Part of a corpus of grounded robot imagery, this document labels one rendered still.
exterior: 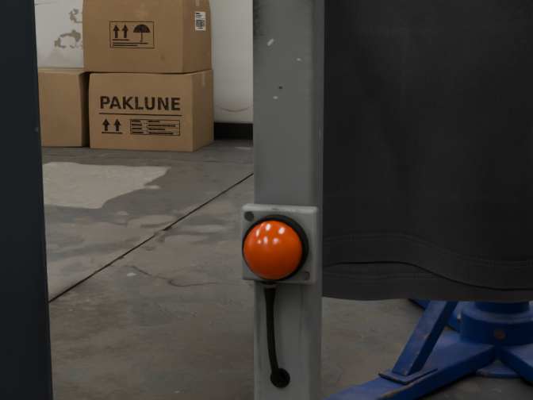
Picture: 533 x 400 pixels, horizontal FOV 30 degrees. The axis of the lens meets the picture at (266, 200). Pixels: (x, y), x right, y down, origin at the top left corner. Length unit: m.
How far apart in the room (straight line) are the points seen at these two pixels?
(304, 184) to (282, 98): 0.06
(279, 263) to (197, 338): 1.84
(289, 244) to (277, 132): 0.07
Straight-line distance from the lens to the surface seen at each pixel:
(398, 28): 0.91
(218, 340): 2.43
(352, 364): 2.28
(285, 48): 0.64
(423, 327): 2.11
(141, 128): 5.49
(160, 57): 5.41
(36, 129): 1.39
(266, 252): 0.61
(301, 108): 0.64
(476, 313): 2.32
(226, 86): 5.81
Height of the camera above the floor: 0.81
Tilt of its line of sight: 11 degrees down
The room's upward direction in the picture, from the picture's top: straight up
